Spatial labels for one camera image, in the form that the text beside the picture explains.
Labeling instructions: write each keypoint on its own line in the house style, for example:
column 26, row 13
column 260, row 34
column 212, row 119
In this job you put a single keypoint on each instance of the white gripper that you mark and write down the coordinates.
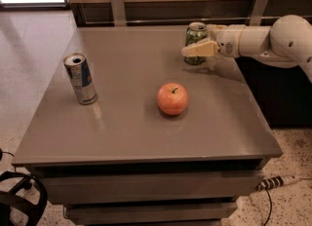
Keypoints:
column 228, row 42

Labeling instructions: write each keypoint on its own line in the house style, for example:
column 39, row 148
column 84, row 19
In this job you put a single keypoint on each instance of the green soda can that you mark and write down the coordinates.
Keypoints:
column 195, row 32

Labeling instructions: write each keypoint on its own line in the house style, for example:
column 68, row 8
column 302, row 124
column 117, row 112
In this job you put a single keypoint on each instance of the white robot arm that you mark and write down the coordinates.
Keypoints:
column 286, row 43

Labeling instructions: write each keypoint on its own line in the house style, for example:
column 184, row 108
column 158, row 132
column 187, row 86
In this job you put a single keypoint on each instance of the silver blue energy drink can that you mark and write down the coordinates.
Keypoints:
column 80, row 77

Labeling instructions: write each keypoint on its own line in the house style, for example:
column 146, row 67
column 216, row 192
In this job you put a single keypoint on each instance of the red apple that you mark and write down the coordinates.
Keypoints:
column 172, row 99

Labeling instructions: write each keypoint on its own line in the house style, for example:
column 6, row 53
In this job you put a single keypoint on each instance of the grey drawer cabinet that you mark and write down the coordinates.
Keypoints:
column 125, row 132

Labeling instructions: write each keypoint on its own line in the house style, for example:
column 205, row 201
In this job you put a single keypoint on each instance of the upper grey drawer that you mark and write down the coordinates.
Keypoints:
column 150, row 187

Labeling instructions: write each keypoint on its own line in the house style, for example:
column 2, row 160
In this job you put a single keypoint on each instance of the grey drawer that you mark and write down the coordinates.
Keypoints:
column 150, row 187
column 149, row 214

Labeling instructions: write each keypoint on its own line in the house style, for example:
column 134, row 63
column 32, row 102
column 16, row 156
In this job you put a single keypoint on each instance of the lower grey drawer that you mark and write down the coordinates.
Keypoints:
column 149, row 214

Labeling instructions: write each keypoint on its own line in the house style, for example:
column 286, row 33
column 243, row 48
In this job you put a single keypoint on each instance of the black office chair base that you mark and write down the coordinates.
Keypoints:
column 10, row 199

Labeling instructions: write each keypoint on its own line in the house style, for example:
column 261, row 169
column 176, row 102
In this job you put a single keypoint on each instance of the right metal bracket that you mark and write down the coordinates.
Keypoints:
column 257, row 12

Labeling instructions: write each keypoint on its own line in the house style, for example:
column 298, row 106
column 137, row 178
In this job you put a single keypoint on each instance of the metal bracket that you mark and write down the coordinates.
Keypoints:
column 118, row 12
column 257, row 12

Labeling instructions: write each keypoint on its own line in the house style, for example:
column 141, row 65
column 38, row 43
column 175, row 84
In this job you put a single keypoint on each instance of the left metal bracket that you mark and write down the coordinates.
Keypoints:
column 118, row 12

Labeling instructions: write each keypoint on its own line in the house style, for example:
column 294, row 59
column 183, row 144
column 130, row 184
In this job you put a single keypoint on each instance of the metal rail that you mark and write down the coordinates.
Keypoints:
column 158, row 22

